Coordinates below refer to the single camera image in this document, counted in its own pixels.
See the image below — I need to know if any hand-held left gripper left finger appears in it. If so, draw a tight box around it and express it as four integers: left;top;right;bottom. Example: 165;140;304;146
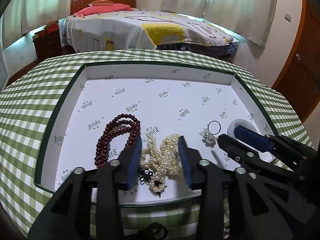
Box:
27;136;143;240

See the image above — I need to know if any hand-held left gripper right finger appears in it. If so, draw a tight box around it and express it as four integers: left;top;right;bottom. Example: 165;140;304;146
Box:
178;136;320;240

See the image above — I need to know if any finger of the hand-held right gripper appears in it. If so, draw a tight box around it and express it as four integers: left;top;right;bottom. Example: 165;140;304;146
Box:
218;134;300;183
235;126;295;155

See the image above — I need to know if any white jade bangle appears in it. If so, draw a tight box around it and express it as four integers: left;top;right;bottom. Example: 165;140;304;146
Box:
227;119;277;163

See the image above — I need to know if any white pearl necklace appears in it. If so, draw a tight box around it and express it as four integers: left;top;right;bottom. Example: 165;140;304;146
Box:
139;134;184;195

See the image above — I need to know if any dark green jewelry tray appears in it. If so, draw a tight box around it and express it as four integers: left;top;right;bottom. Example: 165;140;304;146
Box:
34;61;282;207

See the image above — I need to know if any black knot ornament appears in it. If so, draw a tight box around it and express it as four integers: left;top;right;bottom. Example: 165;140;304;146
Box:
139;169;154;184

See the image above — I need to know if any silver flower keyring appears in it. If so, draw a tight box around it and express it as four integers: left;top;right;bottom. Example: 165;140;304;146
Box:
203;120;222;147

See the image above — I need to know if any wooden door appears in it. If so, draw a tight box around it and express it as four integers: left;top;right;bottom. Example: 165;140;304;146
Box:
271;0;320;123

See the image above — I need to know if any blue plaid bed sheet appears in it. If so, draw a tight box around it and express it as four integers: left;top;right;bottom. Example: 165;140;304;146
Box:
156;41;239;58

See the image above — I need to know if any green checkered tablecloth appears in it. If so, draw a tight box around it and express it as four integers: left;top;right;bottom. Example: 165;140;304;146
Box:
0;49;315;240

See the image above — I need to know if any patterned white bedspread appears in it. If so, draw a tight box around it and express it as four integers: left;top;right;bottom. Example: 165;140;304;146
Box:
61;8;234;54

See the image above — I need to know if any dark wooden nightstand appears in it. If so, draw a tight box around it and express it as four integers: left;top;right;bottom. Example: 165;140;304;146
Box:
32;27;63;62

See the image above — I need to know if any pink pillow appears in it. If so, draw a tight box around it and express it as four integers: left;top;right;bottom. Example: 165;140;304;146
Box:
73;3;135;18

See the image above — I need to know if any orange cushion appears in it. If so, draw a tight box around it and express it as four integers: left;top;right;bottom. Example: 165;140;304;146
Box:
88;0;114;7

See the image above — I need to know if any wooden bed headboard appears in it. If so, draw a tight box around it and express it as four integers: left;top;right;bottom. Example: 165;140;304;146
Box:
70;0;136;15

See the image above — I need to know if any dark red bead bracelet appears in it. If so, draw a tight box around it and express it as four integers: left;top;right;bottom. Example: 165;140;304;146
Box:
94;113;142;168

